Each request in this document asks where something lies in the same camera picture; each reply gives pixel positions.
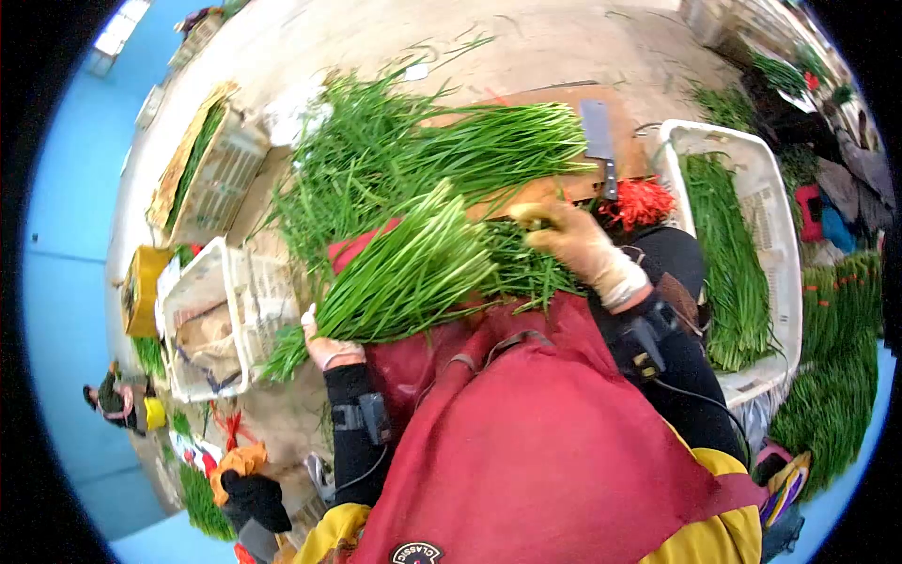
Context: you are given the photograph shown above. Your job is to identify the person's left hand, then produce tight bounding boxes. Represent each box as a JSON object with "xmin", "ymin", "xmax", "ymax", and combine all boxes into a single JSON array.
[{"xmin": 302, "ymin": 305, "xmax": 368, "ymax": 372}]

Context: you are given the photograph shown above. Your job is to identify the person's right hand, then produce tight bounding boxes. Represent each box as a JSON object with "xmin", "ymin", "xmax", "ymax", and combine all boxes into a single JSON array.
[{"xmin": 509, "ymin": 201, "xmax": 653, "ymax": 313}]

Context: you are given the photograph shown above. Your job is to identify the person's right fingers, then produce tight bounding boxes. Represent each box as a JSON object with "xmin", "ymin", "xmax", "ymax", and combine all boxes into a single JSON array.
[{"xmin": 509, "ymin": 202, "xmax": 573, "ymax": 251}]

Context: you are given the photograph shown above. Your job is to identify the dark green chive bunch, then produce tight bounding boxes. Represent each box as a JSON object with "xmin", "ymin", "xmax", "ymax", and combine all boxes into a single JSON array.
[{"xmin": 479, "ymin": 219, "xmax": 587, "ymax": 315}]

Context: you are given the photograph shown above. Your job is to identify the light green chive bundle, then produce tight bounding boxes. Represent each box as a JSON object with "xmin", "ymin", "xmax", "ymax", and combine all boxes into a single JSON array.
[{"xmin": 257, "ymin": 180, "xmax": 503, "ymax": 385}]

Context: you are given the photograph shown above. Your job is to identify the wooden cutting board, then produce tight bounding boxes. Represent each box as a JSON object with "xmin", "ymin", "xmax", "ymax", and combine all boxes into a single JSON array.
[{"xmin": 421, "ymin": 85, "xmax": 658, "ymax": 221}]

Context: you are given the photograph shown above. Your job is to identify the white crate with paper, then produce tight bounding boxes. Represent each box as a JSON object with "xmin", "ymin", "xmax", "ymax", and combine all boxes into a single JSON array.
[{"xmin": 156, "ymin": 236, "xmax": 305, "ymax": 405}]

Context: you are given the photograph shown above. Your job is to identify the bunch of red ties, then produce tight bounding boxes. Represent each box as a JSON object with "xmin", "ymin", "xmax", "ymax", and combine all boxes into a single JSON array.
[{"xmin": 598, "ymin": 176, "xmax": 677, "ymax": 234}]

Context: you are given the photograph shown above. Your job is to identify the black wrist band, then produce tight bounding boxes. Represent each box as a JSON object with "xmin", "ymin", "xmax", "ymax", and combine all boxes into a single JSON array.
[
  {"xmin": 330, "ymin": 391, "xmax": 393, "ymax": 447},
  {"xmin": 612, "ymin": 299, "xmax": 682, "ymax": 383}
]

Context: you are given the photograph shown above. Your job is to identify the loose pile of chives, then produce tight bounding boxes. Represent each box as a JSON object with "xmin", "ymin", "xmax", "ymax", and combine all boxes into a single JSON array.
[{"xmin": 252, "ymin": 35, "xmax": 600, "ymax": 283}]

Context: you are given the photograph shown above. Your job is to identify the yellow box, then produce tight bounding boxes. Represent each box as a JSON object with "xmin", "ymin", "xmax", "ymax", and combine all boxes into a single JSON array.
[{"xmin": 120, "ymin": 244, "xmax": 174, "ymax": 340}]

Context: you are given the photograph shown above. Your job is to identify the cardboard-lined crate with chives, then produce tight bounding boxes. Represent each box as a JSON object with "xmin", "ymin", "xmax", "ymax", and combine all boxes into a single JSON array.
[{"xmin": 146, "ymin": 81, "xmax": 273, "ymax": 248}]

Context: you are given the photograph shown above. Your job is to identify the chives laid in crate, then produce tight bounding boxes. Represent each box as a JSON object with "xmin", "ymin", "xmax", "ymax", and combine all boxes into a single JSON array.
[{"xmin": 678, "ymin": 151, "xmax": 778, "ymax": 374}]

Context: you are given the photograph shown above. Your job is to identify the white plastic bag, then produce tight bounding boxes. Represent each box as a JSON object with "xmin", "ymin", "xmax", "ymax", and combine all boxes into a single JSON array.
[{"xmin": 264, "ymin": 83, "xmax": 336, "ymax": 149}]

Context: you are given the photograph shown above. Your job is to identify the large white plastic crate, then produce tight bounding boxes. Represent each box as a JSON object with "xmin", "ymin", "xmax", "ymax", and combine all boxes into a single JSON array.
[{"xmin": 652, "ymin": 118, "xmax": 805, "ymax": 410}]

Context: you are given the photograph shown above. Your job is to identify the person's body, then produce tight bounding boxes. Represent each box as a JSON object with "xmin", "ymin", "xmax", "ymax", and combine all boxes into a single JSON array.
[{"xmin": 292, "ymin": 219, "xmax": 770, "ymax": 564}]

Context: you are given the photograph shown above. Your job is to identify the stack of tied chive bundles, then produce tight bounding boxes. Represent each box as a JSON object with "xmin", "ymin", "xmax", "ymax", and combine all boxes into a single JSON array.
[{"xmin": 767, "ymin": 250, "xmax": 886, "ymax": 503}]

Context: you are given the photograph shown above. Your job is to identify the window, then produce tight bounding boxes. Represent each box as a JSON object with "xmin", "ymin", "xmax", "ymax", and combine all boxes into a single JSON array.
[{"xmin": 87, "ymin": 0, "xmax": 153, "ymax": 78}]

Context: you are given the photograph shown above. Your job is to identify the cleaver with black handle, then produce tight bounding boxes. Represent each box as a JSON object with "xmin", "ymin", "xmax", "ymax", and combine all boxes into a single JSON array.
[{"xmin": 579, "ymin": 99, "xmax": 620, "ymax": 203}]

